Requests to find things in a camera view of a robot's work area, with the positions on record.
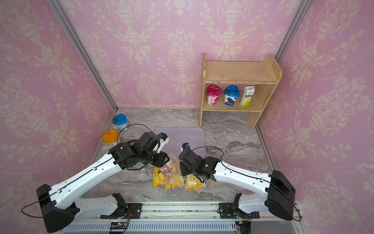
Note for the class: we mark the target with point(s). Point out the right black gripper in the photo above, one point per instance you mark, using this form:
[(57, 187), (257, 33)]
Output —
[(183, 169)]

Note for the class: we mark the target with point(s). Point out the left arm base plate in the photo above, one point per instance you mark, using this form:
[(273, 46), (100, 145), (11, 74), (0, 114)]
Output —
[(133, 211)]

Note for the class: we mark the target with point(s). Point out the pink lid cup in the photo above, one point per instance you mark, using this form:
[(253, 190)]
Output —
[(213, 93)]

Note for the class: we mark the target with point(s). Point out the aluminium rail frame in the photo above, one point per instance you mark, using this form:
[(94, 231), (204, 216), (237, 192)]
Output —
[(191, 217)]

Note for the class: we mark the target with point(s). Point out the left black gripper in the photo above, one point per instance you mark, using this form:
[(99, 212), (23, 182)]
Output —
[(162, 160)]

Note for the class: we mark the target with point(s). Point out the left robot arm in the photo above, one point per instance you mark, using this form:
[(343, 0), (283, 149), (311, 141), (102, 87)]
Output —
[(61, 204)]

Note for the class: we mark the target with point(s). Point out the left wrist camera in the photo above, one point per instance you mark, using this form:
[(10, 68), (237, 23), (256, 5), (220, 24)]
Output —
[(164, 139)]

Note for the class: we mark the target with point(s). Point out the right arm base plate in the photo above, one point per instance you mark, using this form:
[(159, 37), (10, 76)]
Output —
[(227, 211)]

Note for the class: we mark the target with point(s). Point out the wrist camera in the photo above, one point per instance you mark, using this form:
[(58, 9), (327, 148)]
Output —
[(164, 139), (185, 146)]

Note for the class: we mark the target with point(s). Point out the orange lid cup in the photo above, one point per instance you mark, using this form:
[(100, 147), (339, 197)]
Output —
[(110, 137)]

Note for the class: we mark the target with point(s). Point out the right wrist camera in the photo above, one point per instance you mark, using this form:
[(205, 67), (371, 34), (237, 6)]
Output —
[(185, 146)]

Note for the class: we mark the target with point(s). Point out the green white carton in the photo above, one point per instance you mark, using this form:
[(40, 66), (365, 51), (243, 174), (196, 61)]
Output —
[(247, 96)]

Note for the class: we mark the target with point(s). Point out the blue lid cup on shelf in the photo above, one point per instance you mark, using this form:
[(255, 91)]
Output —
[(231, 94)]

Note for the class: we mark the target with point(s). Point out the blue lid cup on table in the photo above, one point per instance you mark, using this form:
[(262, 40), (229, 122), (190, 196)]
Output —
[(120, 122)]

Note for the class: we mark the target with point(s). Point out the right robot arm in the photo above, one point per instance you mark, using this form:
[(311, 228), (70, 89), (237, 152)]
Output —
[(275, 191)]

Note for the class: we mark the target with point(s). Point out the candy ziploc bag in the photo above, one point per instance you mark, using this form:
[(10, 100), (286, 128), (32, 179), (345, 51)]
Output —
[(172, 174), (194, 183), (158, 177)]

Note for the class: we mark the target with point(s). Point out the lilac plastic tray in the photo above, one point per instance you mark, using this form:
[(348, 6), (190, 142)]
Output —
[(195, 137)]

